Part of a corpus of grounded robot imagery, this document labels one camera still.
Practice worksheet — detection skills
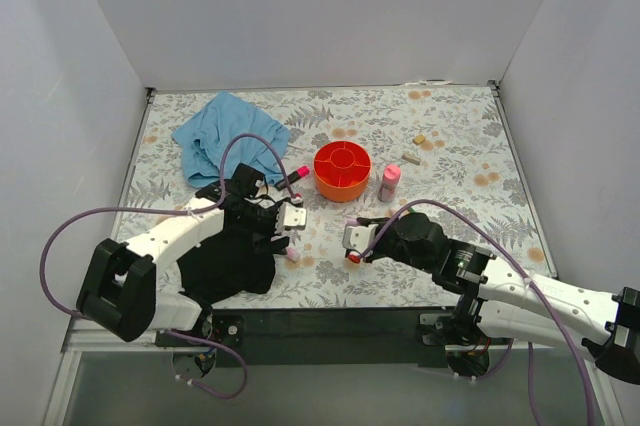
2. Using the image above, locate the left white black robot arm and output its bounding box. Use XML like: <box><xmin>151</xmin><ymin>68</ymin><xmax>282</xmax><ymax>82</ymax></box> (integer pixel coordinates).
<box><xmin>76</xmin><ymin>164</ymin><xmax>307</xmax><ymax>346</ymax></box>

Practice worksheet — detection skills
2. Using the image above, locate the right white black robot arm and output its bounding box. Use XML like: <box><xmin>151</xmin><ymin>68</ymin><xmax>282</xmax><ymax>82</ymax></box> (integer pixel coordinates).
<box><xmin>342</xmin><ymin>213</ymin><xmax>639</xmax><ymax>384</ymax></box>

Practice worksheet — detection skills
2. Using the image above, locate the black cloth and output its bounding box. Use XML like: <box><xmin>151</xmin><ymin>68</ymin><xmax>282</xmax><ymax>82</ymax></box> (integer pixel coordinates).
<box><xmin>177</xmin><ymin>233</ymin><xmax>275</xmax><ymax>304</ymax></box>

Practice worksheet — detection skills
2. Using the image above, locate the orange round organizer container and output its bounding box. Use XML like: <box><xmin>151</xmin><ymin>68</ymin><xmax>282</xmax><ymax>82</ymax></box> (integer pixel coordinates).
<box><xmin>313</xmin><ymin>141</ymin><xmax>372</xmax><ymax>203</ymax></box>

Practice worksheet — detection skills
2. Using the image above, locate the pink glue bottle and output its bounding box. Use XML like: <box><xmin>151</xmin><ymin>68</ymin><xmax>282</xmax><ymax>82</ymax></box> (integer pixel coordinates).
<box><xmin>378</xmin><ymin>164</ymin><xmax>401</xmax><ymax>202</ymax></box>

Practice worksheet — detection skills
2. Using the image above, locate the floral table mat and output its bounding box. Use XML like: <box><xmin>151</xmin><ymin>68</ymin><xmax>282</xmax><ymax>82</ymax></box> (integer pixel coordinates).
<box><xmin>97</xmin><ymin>86</ymin><xmax>561</xmax><ymax>311</ymax></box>

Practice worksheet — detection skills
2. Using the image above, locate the pink black highlighter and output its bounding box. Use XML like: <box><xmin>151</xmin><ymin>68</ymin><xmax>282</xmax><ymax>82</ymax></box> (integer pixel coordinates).
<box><xmin>275</xmin><ymin>166</ymin><xmax>311</xmax><ymax>191</ymax></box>

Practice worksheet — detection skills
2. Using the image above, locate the small brown eraser piece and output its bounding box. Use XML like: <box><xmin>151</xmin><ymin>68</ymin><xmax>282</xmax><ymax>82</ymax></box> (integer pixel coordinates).
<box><xmin>402</xmin><ymin>153</ymin><xmax>421</xmax><ymax>165</ymax></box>

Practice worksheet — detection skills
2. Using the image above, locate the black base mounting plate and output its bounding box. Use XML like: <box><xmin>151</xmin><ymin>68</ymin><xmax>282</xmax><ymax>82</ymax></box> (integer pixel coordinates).
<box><xmin>154</xmin><ymin>305</ymin><xmax>516</xmax><ymax>370</ymax></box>

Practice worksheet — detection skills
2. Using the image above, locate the blue cloth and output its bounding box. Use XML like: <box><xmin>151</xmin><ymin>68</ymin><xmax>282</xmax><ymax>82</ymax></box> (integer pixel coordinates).
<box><xmin>172</xmin><ymin>91</ymin><xmax>290</xmax><ymax>188</ymax></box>

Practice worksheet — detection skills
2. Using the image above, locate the tan eraser block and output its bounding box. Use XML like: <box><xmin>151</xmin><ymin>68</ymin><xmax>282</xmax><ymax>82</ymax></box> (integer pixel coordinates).
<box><xmin>413</xmin><ymin>134</ymin><xmax>426</xmax><ymax>145</ymax></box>

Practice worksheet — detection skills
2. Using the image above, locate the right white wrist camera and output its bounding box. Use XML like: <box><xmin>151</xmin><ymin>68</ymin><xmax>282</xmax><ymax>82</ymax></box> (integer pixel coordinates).
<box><xmin>342</xmin><ymin>223</ymin><xmax>377</xmax><ymax>260</ymax></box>

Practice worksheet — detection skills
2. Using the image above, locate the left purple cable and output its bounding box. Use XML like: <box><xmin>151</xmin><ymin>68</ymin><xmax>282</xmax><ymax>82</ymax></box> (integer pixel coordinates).
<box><xmin>39</xmin><ymin>133</ymin><xmax>301</xmax><ymax>320</ymax></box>

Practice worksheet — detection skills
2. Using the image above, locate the purple cable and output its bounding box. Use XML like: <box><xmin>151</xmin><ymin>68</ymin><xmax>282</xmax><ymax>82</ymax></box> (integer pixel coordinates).
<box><xmin>39</xmin><ymin>133</ymin><xmax>301</xmax><ymax>320</ymax></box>
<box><xmin>349</xmin><ymin>199</ymin><xmax>599</xmax><ymax>426</ymax></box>

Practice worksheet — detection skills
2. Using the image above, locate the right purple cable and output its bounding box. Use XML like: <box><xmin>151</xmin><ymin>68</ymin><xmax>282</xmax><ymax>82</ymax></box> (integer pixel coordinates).
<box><xmin>349</xmin><ymin>199</ymin><xmax>599</xmax><ymax>426</ymax></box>

